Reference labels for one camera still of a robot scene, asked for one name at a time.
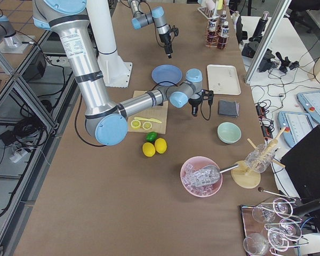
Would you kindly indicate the pink ice bowl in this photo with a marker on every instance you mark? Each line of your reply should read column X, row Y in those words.
column 187, row 178

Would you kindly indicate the cream rabbit tray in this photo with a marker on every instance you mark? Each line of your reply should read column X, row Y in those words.
column 223, row 79

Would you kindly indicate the glass mug on stand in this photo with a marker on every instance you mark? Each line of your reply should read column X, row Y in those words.
column 260, row 158

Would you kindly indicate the tea bottle front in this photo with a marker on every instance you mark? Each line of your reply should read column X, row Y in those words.
column 223, row 37

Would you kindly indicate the lemon half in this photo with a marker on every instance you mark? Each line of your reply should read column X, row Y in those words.
column 147, row 125
column 135, row 124

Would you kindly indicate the green lime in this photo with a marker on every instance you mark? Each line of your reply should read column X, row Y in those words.
column 151, row 136

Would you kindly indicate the mint green bowl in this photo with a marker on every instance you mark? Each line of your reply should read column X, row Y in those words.
column 229, row 132

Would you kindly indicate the metal ice scoop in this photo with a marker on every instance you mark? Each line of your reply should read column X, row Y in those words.
column 210, row 174

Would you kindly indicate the grey folded cloth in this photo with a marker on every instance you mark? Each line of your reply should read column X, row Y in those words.
column 228, row 108

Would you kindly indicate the blue teach pendant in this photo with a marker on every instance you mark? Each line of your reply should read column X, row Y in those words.
column 299, row 124
column 311, row 104

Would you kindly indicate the lemon half upper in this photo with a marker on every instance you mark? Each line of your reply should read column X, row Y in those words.
column 135, row 124

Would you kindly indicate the tea bottle left rear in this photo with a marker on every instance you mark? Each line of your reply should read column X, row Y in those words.
column 223, row 18

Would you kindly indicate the copper wire bottle rack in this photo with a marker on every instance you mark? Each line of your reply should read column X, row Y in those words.
column 218, row 31

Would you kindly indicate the tea bottle right rear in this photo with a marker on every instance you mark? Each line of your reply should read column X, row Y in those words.
column 211, row 34

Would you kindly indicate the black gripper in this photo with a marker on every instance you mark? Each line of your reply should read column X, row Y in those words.
column 166, row 40
column 195, row 102

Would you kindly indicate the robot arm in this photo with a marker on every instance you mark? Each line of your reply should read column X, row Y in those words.
column 155, row 16
column 87, row 36

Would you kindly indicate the wooden cutting board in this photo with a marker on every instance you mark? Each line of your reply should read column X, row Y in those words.
column 157, row 117

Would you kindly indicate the lemon half lower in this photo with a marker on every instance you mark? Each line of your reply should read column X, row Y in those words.
column 147, row 125

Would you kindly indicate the blue round plate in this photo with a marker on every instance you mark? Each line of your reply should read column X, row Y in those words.
column 166, row 75

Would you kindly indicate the tea bottle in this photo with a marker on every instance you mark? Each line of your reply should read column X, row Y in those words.
column 223, row 18
column 223, row 37
column 211, row 34

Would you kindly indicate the yellow lemon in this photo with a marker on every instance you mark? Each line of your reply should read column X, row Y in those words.
column 160, row 145
column 148, row 149

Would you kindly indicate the yellow lemon far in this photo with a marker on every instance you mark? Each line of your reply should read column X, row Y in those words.
column 160, row 145

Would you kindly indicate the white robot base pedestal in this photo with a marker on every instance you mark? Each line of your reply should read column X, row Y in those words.
column 116, row 72

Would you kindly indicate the black monitor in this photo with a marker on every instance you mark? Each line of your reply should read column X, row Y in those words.
column 302, row 163

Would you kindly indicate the yellow lemon near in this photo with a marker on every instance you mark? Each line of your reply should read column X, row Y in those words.
column 148, row 149

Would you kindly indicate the yellow plastic knife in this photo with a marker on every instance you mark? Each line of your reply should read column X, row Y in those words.
column 148, row 119

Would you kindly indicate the wine glass rack tray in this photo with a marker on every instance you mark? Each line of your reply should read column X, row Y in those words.
column 270, row 228

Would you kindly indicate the wooden cup stand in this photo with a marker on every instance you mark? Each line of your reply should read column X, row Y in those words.
column 247, row 178

